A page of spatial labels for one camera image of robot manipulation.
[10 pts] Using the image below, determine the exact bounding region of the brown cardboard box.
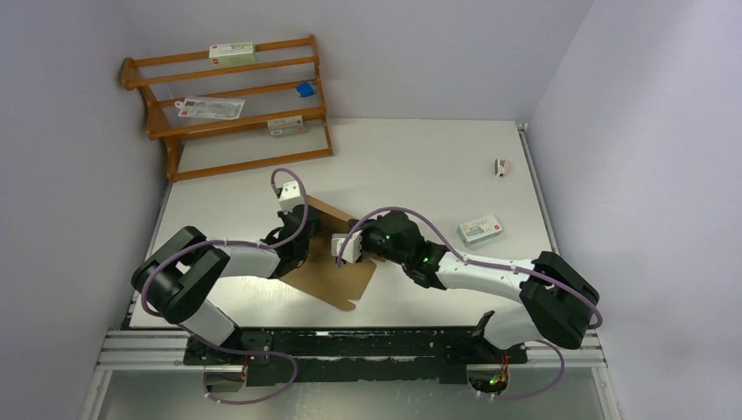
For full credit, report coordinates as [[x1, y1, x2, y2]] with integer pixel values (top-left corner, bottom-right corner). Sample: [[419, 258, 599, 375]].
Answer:
[[281, 196, 384, 312]]

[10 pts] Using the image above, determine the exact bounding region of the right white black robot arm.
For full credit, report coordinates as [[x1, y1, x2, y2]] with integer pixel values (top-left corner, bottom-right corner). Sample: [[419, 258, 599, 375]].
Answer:
[[335, 206, 602, 362]]

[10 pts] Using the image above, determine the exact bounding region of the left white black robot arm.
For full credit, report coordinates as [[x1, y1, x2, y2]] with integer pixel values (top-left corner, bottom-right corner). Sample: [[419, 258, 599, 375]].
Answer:
[[131, 205, 322, 364]]

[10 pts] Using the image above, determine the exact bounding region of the white teal box on table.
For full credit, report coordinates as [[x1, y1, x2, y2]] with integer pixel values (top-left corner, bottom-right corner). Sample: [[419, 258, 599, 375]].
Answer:
[[457, 214, 504, 246]]

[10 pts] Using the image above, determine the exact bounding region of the small white box on shelf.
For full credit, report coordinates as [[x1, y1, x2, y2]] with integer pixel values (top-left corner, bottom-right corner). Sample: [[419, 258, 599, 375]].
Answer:
[[267, 115, 307, 138]]

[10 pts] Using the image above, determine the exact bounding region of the white green box top shelf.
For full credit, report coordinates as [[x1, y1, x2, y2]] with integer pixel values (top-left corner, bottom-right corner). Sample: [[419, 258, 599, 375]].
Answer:
[[208, 42, 257, 68]]

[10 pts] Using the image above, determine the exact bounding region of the small pink white stapler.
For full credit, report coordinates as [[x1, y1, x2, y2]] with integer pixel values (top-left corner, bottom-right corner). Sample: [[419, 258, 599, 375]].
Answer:
[[494, 158, 511, 178]]

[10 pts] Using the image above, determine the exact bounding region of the orange wooden shelf rack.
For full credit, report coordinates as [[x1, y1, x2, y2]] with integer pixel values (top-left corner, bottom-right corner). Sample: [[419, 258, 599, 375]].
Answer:
[[120, 35, 333, 182]]

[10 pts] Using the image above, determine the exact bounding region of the clear plastic blister package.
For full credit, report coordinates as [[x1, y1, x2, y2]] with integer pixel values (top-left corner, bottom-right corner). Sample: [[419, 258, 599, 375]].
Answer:
[[174, 96, 245, 121]]

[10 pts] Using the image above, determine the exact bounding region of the blue small block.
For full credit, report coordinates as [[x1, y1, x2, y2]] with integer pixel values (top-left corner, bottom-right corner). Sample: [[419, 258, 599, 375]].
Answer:
[[295, 81, 316, 98]]

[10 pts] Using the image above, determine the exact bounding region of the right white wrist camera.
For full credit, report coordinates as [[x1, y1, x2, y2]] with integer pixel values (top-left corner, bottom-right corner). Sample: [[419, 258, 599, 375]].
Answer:
[[330, 232, 362, 263]]

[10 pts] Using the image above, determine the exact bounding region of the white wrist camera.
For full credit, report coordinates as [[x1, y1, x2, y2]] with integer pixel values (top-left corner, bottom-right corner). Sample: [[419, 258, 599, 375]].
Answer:
[[278, 180, 304, 214], [330, 232, 362, 263]]

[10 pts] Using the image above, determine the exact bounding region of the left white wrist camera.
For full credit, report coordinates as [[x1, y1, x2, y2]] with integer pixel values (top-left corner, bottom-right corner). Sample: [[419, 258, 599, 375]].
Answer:
[[278, 180, 304, 214]]

